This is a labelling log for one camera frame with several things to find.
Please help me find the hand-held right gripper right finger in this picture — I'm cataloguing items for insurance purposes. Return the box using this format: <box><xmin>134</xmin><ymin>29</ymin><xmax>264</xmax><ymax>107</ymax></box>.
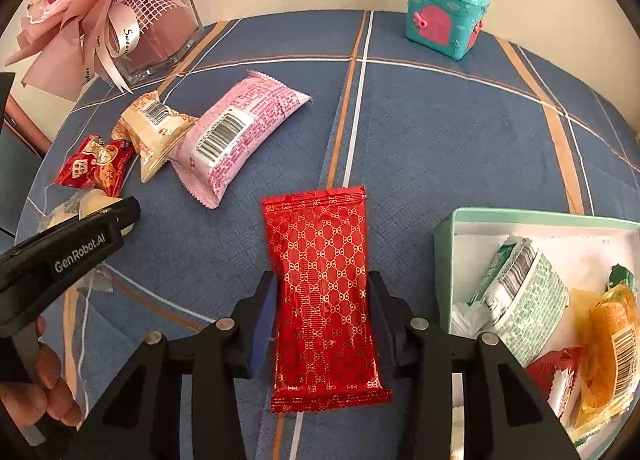
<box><xmin>369</xmin><ymin>270</ymin><xmax>583</xmax><ymax>460</ymax></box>

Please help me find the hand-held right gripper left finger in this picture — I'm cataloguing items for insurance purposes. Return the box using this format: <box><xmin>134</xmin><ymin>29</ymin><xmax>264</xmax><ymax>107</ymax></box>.
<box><xmin>75</xmin><ymin>270</ymin><xmax>279</xmax><ymax>460</ymax></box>

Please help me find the round white pastry packet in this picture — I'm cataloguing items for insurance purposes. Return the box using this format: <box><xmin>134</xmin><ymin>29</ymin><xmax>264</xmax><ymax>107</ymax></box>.
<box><xmin>37</xmin><ymin>190</ymin><xmax>136</xmax><ymax>293</ymax></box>

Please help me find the red patterned wafer packet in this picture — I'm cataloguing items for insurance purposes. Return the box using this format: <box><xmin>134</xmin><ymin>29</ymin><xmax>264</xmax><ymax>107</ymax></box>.
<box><xmin>261</xmin><ymin>185</ymin><xmax>394</xmax><ymax>413</ymax></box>

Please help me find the red peanut packet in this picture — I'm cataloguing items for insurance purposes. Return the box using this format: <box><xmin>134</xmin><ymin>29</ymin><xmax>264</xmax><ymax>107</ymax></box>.
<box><xmin>52</xmin><ymin>134</ymin><xmax>136</xmax><ymax>198</ymax></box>

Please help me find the beige snack packet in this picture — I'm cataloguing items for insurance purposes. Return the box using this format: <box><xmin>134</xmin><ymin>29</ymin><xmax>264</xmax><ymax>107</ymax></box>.
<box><xmin>111</xmin><ymin>91</ymin><xmax>198</xmax><ymax>184</ymax></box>

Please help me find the pale green brick-print packet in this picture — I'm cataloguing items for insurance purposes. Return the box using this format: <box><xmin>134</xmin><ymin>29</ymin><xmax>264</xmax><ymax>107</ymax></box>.
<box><xmin>465</xmin><ymin>235</ymin><xmax>571</xmax><ymax>368</ymax></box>

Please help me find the red and white small packet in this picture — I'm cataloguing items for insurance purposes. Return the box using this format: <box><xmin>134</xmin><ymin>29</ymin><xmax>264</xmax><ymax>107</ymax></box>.
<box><xmin>525</xmin><ymin>346</ymin><xmax>585</xmax><ymax>426</ymax></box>

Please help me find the pink brick-print snack packet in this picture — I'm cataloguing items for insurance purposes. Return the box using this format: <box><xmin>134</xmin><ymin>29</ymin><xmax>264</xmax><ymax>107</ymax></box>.
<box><xmin>167</xmin><ymin>69</ymin><xmax>312</xmax><ymax>210</ymax></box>

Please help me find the mint green cardboard tray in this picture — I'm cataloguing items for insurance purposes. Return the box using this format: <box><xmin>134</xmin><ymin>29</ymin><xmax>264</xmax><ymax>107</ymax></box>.
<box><xmin>432</xmin><ymin>207</ymin><xmax>640</xmax><ymax>460</ymax></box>

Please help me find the yellow cake packet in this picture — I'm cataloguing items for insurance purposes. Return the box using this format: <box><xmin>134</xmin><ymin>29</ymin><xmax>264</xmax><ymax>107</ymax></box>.
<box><xmin>567</xmin><ymin>287</ymin><xmax>640</xmax><ymax>433</ymax></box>

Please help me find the dark green snack packet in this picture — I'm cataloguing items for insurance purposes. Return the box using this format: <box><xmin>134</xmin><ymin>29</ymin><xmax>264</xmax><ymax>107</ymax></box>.
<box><xmin>606</xmin><ymin>263</ymin><xmax>640</xmax><ymax>297</ymax></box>

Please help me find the person's left hand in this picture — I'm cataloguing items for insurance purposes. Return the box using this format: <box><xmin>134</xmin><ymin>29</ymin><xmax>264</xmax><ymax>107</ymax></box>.
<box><xmin>0</xmin><ymin>317</ymin><xmax>83</xmax><ymax>441</ymax></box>

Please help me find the square glass vase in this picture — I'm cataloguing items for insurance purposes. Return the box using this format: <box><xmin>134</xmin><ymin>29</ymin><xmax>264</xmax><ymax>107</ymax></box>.
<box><xmin>107</xmin><ymin>0</ymin><xmax>203</xmax><ymax>86</ymax></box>

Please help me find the teal toy house box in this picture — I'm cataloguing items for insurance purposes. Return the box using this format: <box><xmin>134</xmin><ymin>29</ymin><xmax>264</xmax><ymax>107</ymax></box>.
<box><xmin>405</xmin><ymin>0</ymin><xmax>490</xmax><ymax>61</ymax></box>

